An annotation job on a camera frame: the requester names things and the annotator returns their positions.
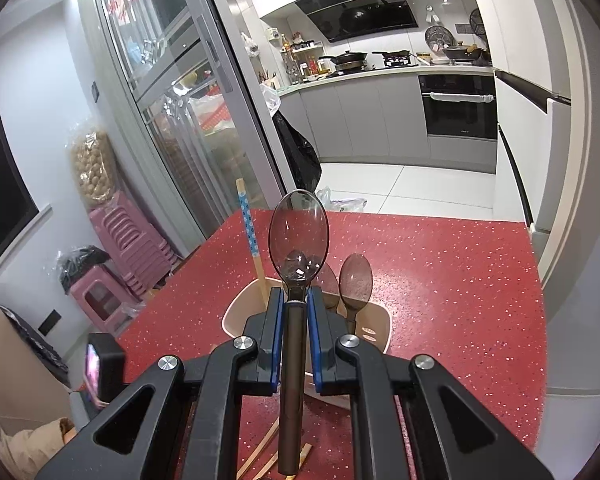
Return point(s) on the black round rack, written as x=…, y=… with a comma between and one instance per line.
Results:
x=478, y=24

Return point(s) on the white refrigerator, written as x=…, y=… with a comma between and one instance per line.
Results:
x=530, y=160

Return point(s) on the stack of pink stools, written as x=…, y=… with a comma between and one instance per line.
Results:
x=130, y=245

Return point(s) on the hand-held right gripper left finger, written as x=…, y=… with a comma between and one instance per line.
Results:
x=278, y=340

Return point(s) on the black wall switch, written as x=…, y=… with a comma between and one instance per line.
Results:
x=96, y=91

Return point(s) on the grey kitchen cabinet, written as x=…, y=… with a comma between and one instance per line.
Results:
x=360, y=120

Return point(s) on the clear plastic bag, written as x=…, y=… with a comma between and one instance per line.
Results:
x=342, y=202

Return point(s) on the pink plastic stool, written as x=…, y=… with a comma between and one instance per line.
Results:
x=105, y=305

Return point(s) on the red plastic basket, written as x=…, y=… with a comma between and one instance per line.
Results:
x=212, y=120

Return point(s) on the blue patterned chopstick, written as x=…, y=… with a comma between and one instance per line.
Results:
x=247, y=225

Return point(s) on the clear bag of beige balls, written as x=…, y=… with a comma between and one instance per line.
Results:
x=92, y=170

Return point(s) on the group of condiment bottles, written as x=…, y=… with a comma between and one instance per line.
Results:
x=305, y=60

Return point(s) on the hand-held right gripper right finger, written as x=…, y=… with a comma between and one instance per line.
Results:
x=314, y=340

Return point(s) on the dark window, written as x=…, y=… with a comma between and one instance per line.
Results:
x=0, y=185

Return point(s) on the black wok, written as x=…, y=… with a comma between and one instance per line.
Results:
x=462, y=54

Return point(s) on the glass sliding door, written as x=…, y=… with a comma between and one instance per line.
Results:
x=155, y=60

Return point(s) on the black built-in oven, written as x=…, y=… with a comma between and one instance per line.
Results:
x=455, y=115

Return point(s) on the black range hood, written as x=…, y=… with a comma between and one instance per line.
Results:
x=360, y=15

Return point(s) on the beige plastic utensil holder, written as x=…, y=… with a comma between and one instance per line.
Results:
x=375, y=325

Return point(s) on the plain wooden chopstick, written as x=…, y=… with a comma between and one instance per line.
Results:
x=304, y=452
x=260, y=447

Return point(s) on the brown translucent plastic spoon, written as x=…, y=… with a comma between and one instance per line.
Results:
x=355, y=280
x=291, y=410
x=331, y=290

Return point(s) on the person's left forearm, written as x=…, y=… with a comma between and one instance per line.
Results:
x=25, y=445

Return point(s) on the round metal steamer rack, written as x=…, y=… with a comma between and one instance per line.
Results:
x=439, y=40

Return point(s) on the black trash bag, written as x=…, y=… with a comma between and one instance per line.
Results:
x=297, y=155

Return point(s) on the black wall socket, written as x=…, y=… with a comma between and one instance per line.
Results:
x=49, y=322

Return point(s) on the black frying pan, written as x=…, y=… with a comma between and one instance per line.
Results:
x=347, y=58
x=392, y=54

